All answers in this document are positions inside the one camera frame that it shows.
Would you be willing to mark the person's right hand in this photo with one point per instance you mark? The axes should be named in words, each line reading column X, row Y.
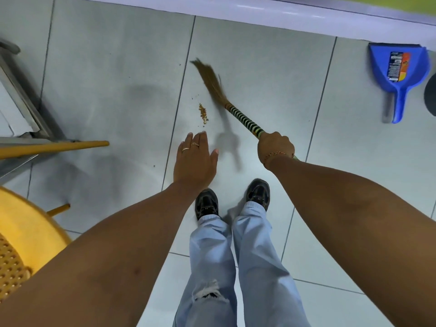
column 274, row 146

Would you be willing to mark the person's left hand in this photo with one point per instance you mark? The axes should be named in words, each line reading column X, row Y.
column 194, row 166

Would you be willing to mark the person's left thumb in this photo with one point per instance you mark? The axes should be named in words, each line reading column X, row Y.
column 214, row 157

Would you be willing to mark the person's left forearm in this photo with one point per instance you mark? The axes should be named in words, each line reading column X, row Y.
column 112, row 258

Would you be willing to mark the person's right forearm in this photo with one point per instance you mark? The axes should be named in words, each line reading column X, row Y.
column 357, row 221

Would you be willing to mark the pile of brown crumbs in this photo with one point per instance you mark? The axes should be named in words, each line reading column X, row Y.
column 203, row 114

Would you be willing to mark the black left shoe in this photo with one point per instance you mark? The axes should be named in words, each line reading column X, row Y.
column 206, row 203

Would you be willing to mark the black shoe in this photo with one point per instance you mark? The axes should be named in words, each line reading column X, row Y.
column 206, row 203
column 258, row 193

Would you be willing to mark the black right shoe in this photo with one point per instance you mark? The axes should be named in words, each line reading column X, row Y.
column 258, row 193

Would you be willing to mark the light blue jeans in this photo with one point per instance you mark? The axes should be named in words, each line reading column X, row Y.
column 211, row 258

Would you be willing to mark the yellow pole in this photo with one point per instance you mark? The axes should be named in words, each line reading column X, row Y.
column 54, row 148

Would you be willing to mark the yellow plastic chair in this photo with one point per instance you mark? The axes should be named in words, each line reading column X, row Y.
column 30, row 231

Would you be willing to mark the blue plastic dustpan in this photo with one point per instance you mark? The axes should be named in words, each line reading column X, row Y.
column 398, row 64

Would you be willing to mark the black round object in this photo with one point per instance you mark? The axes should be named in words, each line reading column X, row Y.
column 431, row 95

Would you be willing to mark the grey metal frame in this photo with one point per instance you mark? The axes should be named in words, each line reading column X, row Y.
column 20, row 95

